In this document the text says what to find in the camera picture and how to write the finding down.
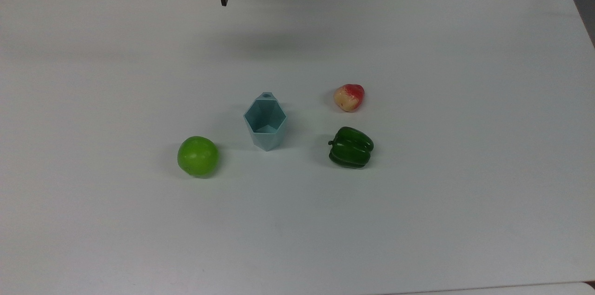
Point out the green apple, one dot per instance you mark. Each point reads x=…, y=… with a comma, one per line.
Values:
x=198, y=156

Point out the light blue hexagonal mug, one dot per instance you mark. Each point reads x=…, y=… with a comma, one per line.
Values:
x=265, y=123

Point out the red and cream strawberry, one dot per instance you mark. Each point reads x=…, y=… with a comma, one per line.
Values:
x=348, y=97

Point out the dark green bell pepper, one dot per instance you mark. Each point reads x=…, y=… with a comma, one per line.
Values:
x=351, y=147

